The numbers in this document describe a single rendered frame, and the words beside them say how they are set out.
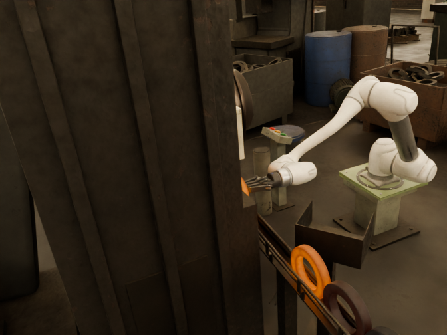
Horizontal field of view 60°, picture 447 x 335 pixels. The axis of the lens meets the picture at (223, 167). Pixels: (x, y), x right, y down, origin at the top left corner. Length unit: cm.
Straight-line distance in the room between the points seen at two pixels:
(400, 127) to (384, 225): 85
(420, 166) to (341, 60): 297
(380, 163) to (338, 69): 280
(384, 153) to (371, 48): 307
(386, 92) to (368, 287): 109
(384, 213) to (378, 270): 39
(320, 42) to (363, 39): 59
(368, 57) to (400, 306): 373
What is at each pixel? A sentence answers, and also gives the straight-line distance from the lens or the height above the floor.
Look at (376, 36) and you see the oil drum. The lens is 546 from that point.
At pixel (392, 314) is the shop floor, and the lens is 230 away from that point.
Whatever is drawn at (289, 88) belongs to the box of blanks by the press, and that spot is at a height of 42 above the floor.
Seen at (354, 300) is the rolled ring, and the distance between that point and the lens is 122.
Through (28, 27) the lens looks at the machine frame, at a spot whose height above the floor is 156.
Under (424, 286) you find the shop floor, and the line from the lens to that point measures 250.
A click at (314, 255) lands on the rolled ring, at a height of 79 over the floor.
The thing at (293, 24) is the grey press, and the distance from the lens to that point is 565.
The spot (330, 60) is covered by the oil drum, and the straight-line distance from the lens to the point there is 514.
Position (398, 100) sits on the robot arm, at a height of 105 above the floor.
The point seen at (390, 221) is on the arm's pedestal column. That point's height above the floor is 10.
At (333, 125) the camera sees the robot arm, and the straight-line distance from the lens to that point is 201.
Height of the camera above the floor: 162
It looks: 26 degrees down
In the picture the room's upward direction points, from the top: 5 degrees counter-clockwise
